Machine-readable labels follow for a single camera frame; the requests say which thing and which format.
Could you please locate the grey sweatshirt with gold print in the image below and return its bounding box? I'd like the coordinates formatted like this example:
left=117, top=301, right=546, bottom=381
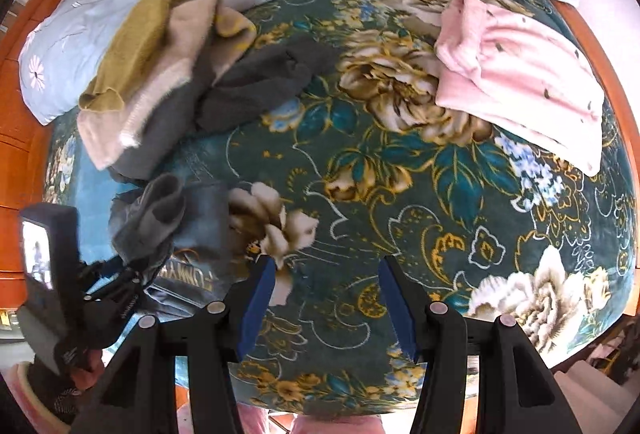
left=108, top=174, right=235, bottom=321

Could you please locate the person's left hand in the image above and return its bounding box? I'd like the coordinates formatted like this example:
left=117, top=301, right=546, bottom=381
left=70, top=350, right=105, bottom=392

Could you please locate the teal floral bed blanket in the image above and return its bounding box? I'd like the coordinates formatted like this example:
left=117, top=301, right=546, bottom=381
left=41, top=0, right=637, bottom=415

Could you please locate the dark grey garment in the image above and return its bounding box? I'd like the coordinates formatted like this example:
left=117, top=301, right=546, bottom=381
left=194, top=34, right=341, bottom=134

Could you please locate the pink folded garment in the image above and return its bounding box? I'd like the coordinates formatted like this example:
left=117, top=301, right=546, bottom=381
left=435, top=0, right=604, bottom=176

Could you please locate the mustard yellow knit sweater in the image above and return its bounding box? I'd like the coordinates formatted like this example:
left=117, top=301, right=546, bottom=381
left=78, top=0, right=184, bottom=112

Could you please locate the beige and grey fuzzy sweater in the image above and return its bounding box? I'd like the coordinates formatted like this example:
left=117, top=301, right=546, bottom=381
left=77, top=0, right=257, bottom=171

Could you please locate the orange wooden bed frame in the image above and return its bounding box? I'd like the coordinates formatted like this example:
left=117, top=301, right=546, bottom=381
left=0, top=0, right=62, bottom=310

